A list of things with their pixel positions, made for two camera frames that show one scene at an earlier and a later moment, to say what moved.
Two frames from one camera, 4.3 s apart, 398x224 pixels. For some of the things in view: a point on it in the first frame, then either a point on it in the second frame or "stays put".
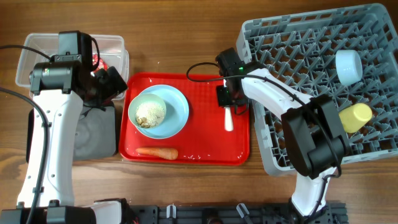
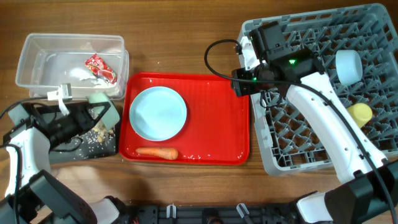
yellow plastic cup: (355, 116) stays put
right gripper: (224, 96) to (259, 42)
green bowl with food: (147, 111) to (111, 117)
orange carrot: (168, 154) stays put
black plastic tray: (96, 135) stays put
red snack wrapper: (101, 65) stays put
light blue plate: (177, 111) stays put
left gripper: (115, 82) to (83, 115)
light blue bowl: (349, 66) stays put
